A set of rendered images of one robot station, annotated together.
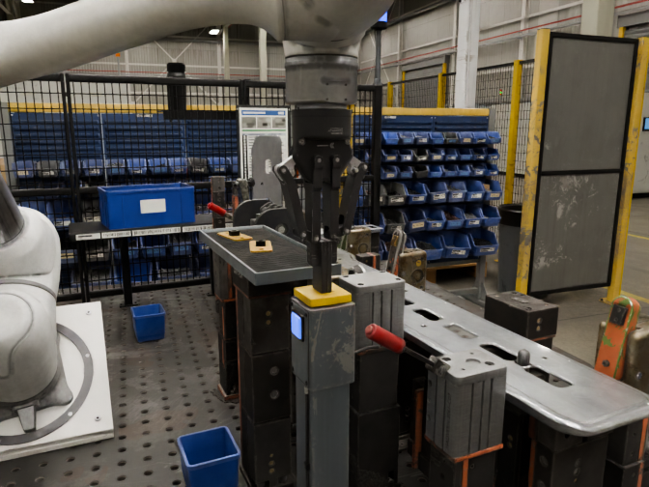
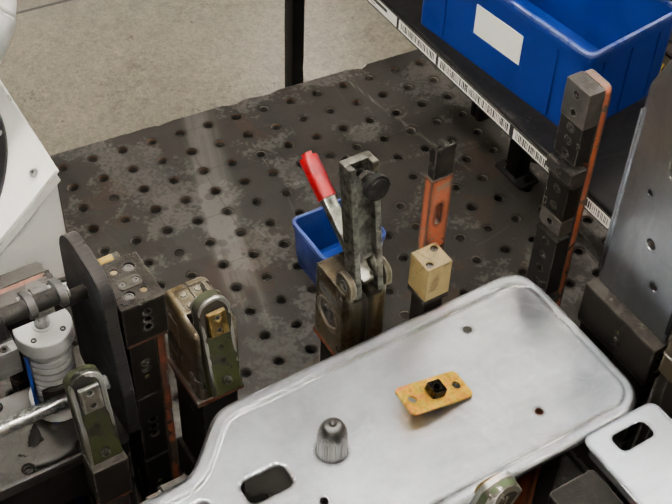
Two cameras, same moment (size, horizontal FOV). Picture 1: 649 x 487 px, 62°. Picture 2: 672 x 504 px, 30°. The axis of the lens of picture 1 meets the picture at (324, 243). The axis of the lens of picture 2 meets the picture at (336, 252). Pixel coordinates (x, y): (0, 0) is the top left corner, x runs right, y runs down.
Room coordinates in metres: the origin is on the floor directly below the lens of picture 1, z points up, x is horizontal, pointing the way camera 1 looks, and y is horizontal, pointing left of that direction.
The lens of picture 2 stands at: (1.48, -0.67, 2.08)
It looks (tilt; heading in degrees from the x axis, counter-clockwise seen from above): 47 degrees down; 81
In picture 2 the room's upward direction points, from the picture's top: 2 degrees clockwise
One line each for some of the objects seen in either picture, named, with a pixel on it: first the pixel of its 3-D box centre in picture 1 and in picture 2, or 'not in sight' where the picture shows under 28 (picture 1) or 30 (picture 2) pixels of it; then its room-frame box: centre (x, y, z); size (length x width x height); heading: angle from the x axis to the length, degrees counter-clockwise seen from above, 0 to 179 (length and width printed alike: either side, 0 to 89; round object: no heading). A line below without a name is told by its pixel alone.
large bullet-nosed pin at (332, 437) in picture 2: not in sight; (332, 440); (1.59, 0.05, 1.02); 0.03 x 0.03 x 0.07
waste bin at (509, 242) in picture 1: (525, 250); not in sight; (4.38, -1.67, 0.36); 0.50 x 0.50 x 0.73
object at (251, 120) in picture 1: (264, 144); not in sight; (2.25, 0.25, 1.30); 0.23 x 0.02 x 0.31; 115
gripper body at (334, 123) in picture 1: (322, 145); not in sight; (0.70, 0.00, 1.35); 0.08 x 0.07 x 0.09; 115
